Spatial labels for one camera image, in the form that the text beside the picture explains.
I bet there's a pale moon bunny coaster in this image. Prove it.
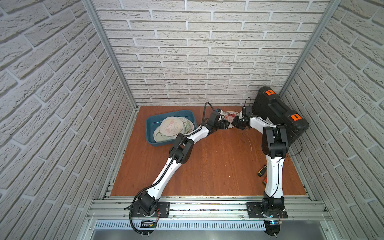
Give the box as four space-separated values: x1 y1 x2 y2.
159 117 185 137

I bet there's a green bunny coaster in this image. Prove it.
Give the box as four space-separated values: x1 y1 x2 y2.
153 129 177 143

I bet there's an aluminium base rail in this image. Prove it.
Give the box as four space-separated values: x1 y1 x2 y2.
86 196 332 231

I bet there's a black tool case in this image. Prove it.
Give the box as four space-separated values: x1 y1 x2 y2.
252 86 309 145

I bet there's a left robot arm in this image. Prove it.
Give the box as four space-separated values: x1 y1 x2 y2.
133 109 229 217

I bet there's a red rose floral coaster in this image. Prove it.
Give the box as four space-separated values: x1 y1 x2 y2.
223 111 240 129

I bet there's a green tulip coaster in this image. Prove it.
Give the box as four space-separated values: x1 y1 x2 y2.
180 117 194 135

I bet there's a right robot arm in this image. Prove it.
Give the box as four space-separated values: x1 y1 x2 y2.
232 106 289 220

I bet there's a yellow black screwdriver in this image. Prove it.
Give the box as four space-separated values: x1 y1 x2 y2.
258 165 268 177

